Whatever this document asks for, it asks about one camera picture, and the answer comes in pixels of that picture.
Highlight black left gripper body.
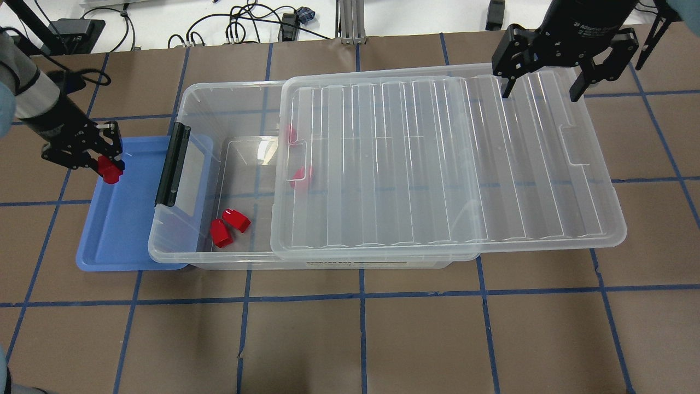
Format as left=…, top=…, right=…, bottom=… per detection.
left=42, top=120, right=124, bottom=170

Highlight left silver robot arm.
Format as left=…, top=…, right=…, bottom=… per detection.
left=2, top=28, right=125, bottom=184

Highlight blue plastic tray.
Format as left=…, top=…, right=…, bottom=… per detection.
left=75, top=136, right=185, bottom=272

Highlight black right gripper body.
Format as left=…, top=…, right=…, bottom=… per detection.
left=493, top=1, right=639, bottom=76

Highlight aluminium frame post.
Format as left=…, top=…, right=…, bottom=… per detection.
left=336, top=0, right=367, bottom=45

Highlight clear plastic box lid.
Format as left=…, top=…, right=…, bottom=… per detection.
left=270, top=64, right=627, bottom=263

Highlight red block box far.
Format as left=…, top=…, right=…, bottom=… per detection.
left=287, top=125, right=298, bottom=145

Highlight red block box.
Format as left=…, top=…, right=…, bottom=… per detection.
left=287, top=125, right=298, bottom=145
left=288, top=166, right=313, bottom=192

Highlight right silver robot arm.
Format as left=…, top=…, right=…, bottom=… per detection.
left=492, top=1, right=698, bottom=102

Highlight red block box middle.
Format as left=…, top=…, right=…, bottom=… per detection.
left=288, top=166, right=313, bottom=192

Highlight black cables on desk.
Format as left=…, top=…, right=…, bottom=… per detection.
left=0, top=0, right=334, bottom=50

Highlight black box handle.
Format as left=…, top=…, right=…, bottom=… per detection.
left=155, top=122, right=191, bottom=207

